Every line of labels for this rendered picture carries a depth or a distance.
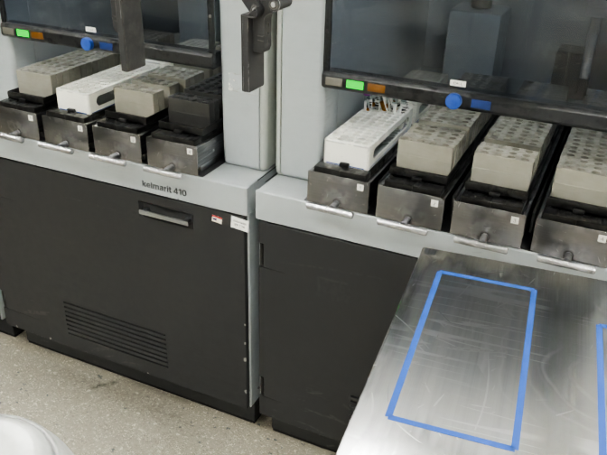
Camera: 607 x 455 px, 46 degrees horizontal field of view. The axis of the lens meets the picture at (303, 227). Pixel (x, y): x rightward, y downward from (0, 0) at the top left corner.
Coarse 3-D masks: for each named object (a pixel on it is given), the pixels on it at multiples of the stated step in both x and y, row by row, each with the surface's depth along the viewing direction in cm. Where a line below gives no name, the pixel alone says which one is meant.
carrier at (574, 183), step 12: (564, 168) 131; (576, 168) 131; (564, 180) 132; (576, 180) 131; (588, 180) 130; (600, 180) 129; (552, 192) 134; (564, 192) 133; (576, 192) 132; (588, 192) 131; (600, 192) 130; (600, 204) 131
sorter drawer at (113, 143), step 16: (96, 128) 166; (112, 128) 165; (128, 128) 163; (144, 128) 164; (96, 144) 168; (112, 144) 166; (128, 144) 164; (144, 144) 164; (96, 160) 164; (112, 160) 162; (128, 160) 166
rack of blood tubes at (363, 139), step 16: (368, 112) 162; (384, 112) 163; (352, 128) 153; (368, 128) 152; (384, 128) 152; (336, 144) 145; (352, 144) 144; (368, 144) 145; (384, 144) 160; (336, 160) 147; (352, 160) 145; (368, 160) 144
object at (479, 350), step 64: (448, 256) 113; (448, 320) 98; (512, 320) 98; (576, 320) 99; (384, 384) 86; (448, 384) 86; (512, 384) 86; (576, 384) 87; (384, 448) 77; (448, 448) 77; (512, 448) 77; (576, 448) 77
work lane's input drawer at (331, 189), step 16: (384, 160) 151; (320, 176) 145; (336, 176) 144; (352, 176) 143; (368, 176) 143; (320, 192) 147; (336, 192) 145; (352, 192) 144; (368, 192) 142; (320, 208) 144; (336, 208) 145; (352, 208) 145
